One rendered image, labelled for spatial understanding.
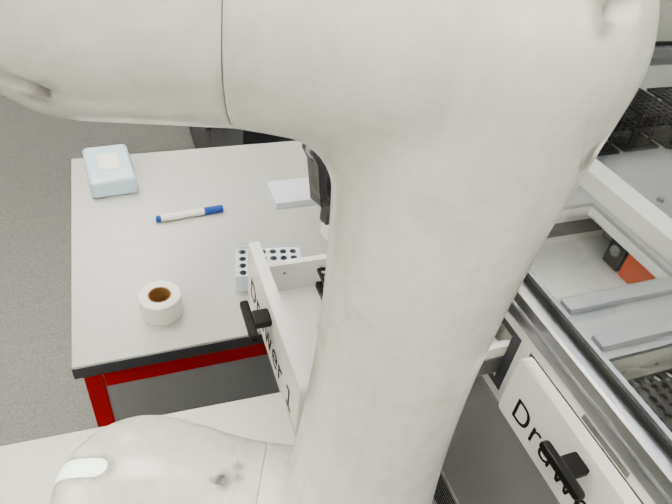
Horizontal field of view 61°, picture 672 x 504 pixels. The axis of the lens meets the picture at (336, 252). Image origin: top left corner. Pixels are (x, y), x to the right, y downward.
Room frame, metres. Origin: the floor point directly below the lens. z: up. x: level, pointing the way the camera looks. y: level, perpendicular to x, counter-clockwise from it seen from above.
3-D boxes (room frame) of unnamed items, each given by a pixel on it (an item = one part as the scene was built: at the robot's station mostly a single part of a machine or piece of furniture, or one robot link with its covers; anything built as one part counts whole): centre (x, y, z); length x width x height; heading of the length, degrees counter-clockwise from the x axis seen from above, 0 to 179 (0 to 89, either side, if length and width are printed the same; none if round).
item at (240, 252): (0.79, 0.12, 0.78); 0.12 x 0.08 x 0.04; 103
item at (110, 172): (1.04, 0.52, 0.78); 0.15 x 0.10 x 0.04; 29
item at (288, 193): (1.07, 0.10, 0.77); 0.13 x 0.09 x 0.02; 114
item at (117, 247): (0.93, 0.24, 0.38); 0.62 x 0.58 x 0.76; 24
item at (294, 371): (0.55, 0.07, 0.87); 0.29 x 0.02 x 0.11; 24
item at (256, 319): (0.54, 0.10, 0.91); 0.07 x 0.04 x 0.01; 24
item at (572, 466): (0.38, -0.30, 0.91); 0.07 x 0.04 x 0.01; 24
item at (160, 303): (0.67, 0.28, 0.78); 0.07 x 0.07 x 0.04
